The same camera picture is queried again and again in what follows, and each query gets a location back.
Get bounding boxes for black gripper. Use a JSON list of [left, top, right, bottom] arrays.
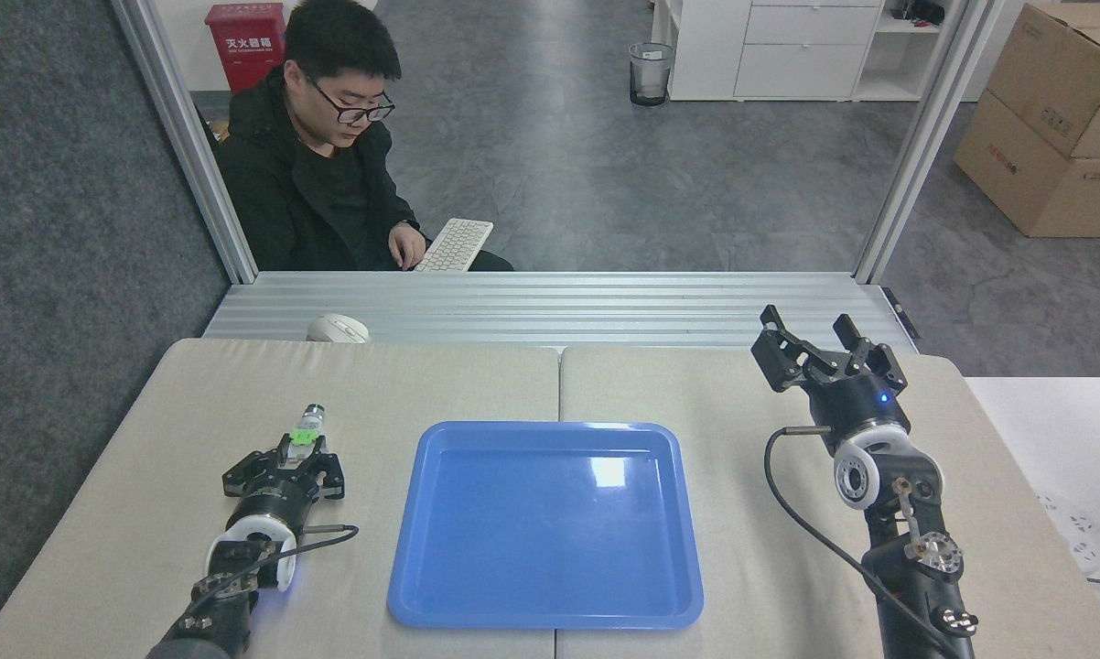
[[221, 436, 346, 533], [750, 305, 910, 450]]

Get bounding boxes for green switch part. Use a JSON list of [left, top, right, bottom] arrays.
[[286, 404, 329, 459]]

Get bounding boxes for blue plastic tray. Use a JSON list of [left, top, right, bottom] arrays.
[[386, 420, 705, 631]]

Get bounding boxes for person's left hand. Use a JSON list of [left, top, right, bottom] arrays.
[[389, 223, 428, 272]]

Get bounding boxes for white computer mouse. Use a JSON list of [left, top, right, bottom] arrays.
[[307, 314, 371, 345]]

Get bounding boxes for white side table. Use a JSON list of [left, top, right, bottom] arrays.
[[964, 376, 1100, 646]]

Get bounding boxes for large cardboard box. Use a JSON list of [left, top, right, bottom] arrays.
[[953, 90, 1100, 240]]

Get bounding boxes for white keyboard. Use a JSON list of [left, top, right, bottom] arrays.
[[412, 217, 495, 274]]

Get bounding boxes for person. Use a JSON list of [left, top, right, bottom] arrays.
[[211, 0, 515, 274]]

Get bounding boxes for white power strip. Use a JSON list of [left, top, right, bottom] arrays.
[[1035, 492, 1100, 575]]

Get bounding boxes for white drawer cabinet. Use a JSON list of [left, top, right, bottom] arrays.
[[667, 0, 886, 103]]

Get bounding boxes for white open shelf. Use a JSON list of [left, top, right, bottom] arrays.
[[856, 0, 949, 103]]

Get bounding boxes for grey mesh waste bin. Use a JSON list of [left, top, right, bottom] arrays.
[[629, 42, 676, 108]]

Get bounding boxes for small cardboard box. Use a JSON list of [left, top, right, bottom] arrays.
[[986, 2, 1100, 160]]

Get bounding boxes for red fire extinguisher box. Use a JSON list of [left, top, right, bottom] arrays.
[[204, 2, 288, 93]]

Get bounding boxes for black rail end cap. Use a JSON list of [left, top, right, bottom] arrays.
[[881, 286, 921, 341]]

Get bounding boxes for silver aluminium rail platform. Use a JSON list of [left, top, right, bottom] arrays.
[[201, 271, 922, 354]]

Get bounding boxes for silver aluminium post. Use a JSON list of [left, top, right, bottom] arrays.
[[111, 0, 259, 286], [853, 0, 1009, 286]]

